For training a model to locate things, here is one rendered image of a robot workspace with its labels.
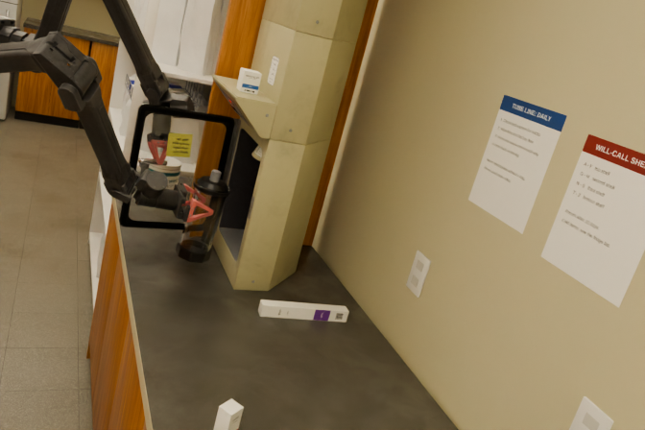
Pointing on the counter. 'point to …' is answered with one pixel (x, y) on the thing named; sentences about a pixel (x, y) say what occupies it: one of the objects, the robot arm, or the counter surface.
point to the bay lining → (240, 183)
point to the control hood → (250, 106)
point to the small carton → (249, 81)
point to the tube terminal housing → (288, 152)
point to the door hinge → (231, 150)
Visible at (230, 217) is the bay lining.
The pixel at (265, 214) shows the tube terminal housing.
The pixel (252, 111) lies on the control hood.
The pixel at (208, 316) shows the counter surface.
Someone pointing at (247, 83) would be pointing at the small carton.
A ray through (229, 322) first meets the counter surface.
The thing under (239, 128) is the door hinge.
